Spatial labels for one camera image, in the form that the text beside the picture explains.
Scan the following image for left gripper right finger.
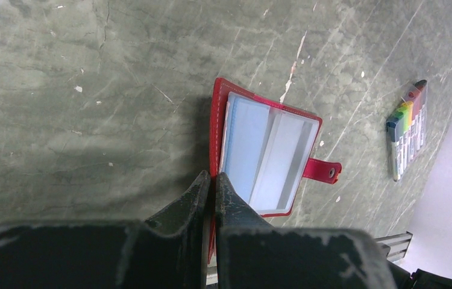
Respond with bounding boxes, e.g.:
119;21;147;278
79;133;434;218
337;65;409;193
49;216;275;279
215;173;395;288

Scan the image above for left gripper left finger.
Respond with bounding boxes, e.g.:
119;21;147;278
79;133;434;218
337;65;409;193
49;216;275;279
0;171;211;288

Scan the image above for red leather card holder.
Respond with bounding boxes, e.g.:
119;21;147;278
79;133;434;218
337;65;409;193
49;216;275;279
207;77;342;264

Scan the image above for pack of coloured markers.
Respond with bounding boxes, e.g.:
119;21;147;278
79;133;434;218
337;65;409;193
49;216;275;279
385;79;428;182

